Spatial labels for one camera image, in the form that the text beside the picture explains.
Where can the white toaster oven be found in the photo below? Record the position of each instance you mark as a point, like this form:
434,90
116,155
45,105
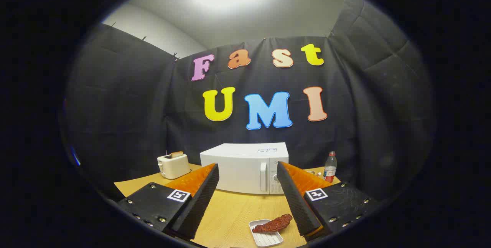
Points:
238,167

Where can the clear plastic water bottle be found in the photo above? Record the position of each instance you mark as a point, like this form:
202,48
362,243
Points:
330,169

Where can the cream bread toaster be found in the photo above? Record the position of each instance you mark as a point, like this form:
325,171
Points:
174,167

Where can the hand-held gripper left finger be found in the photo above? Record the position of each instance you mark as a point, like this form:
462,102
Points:
201,205

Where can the brown meat strip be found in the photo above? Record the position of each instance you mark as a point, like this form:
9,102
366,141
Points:
274,224

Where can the small white ribbed tray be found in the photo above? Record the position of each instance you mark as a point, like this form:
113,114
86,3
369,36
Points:
264,239

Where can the toasted bread slice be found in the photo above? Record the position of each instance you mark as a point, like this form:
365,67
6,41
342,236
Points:
177,154

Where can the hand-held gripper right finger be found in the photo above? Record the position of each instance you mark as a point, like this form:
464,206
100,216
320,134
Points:
297,205

